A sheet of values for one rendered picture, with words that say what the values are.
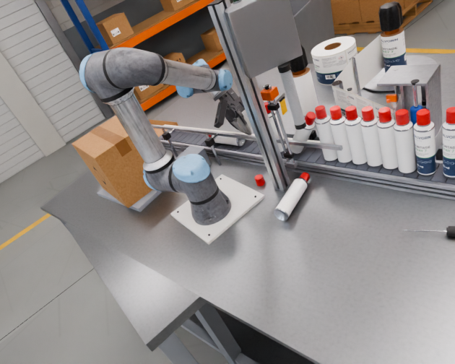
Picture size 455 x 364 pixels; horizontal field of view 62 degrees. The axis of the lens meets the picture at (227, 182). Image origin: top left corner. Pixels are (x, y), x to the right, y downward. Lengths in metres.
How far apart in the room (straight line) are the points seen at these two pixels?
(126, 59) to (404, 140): 0.82
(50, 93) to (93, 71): 4.27
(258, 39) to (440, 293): 0.78
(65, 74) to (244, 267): 4.61
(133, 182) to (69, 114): 3.97
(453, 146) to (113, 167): 1.18
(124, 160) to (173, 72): 0.52
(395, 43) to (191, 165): 0.97
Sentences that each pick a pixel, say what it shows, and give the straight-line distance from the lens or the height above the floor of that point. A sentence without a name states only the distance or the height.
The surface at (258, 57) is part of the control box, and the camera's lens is 1.12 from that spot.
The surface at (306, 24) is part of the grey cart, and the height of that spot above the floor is 0.65.
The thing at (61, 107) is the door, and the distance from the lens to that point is 5.52.
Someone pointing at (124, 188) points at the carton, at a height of 0.94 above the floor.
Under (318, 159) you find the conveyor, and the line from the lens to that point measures 1.41.
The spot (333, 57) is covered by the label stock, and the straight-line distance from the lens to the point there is 1.84.
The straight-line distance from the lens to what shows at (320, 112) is 1.28.
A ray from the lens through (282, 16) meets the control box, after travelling 1.12.
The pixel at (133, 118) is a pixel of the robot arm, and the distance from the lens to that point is 1.27.
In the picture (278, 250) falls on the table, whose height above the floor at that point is 0.83.
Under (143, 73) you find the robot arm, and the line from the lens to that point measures 1.15.
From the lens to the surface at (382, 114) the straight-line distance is 1.19.
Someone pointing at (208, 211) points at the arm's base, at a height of 0.89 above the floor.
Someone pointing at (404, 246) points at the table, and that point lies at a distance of 1.13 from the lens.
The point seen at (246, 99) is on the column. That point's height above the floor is 1.21.
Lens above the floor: 1.69
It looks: 33 degrees down
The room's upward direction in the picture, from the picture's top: 24 degrees counter-clockwise
